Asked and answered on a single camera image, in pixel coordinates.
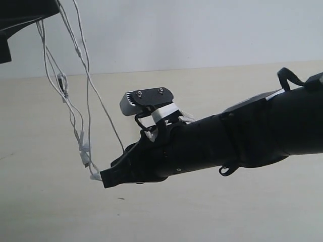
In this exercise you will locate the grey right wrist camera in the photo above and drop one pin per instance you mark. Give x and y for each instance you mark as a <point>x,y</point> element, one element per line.
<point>145,100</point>

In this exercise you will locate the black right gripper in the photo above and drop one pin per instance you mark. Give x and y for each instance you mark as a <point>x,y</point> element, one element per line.
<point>181,149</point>

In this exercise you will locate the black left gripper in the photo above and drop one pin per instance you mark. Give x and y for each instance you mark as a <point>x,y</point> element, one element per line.
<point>16,15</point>

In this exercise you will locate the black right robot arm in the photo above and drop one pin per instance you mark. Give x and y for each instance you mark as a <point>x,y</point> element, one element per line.
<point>260,131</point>

